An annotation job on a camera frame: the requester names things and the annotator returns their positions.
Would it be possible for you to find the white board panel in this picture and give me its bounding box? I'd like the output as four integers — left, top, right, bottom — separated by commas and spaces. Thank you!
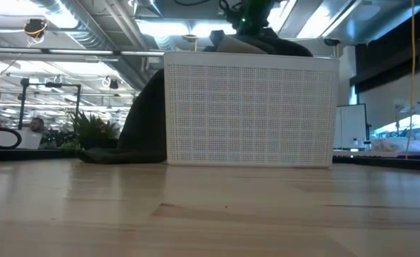
333, 104, 369, 151

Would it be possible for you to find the ceiling camera with yellow cable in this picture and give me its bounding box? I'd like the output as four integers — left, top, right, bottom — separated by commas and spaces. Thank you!
22, 18, 49, 46

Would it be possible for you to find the black cable loop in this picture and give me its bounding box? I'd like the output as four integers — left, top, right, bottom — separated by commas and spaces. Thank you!
0, 127, 23, 151

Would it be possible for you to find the small green potted plant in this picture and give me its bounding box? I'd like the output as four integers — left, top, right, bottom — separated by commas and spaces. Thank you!
60, 110, 122, 151

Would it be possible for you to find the person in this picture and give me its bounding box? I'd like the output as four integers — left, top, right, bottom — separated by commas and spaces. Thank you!
29, 116, 58, 150

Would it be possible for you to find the yellow cable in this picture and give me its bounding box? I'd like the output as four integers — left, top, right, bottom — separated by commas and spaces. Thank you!
404, 0, 416, 160

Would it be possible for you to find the black background rig frame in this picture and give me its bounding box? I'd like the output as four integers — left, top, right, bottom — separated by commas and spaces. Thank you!
18, 77, 83, 131

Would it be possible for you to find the white perforated plastic basket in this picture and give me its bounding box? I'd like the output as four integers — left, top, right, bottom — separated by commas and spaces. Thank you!
163, 51, 340, 169

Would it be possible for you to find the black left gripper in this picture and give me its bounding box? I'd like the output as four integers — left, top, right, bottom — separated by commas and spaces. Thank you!
209, 0, 280, 48

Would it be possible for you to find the olive green garment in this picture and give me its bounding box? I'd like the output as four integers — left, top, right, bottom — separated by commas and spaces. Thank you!
76, 30, 314, 166

